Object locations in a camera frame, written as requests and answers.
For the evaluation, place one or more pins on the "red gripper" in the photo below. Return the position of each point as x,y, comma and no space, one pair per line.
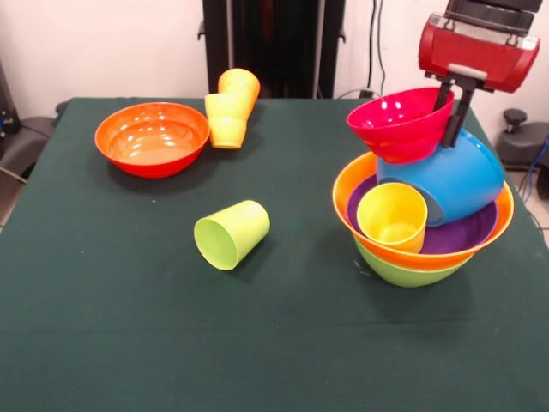
472,51

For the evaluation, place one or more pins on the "small pink bowl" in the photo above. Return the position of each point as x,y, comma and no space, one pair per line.
399,137

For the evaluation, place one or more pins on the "blue bowl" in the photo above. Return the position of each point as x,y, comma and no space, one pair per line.
463,180

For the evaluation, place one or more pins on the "yellow cup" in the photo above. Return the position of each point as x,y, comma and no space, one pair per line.
227,107
392,214

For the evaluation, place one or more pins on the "purple bowl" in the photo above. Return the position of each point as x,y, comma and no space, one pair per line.
459,236

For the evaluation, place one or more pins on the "large orange bowl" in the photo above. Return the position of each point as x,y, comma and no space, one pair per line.
343,201

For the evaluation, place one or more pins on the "red bowl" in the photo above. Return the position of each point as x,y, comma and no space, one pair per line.
150,146

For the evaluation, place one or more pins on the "green bowl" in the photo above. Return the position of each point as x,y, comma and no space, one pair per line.
403,274

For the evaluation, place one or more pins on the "orange cup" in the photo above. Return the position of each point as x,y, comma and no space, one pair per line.
242,83

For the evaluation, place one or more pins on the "yellow-orange cup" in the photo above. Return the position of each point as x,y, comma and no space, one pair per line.
227,135

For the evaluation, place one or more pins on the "green cup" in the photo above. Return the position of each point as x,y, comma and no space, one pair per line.
227,240

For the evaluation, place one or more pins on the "dark green tablecloth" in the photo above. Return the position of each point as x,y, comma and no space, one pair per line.
171,322

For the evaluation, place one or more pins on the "black equipment box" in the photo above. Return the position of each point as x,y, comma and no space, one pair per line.
6,111

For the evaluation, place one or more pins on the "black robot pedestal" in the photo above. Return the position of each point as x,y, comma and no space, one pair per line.
279,47

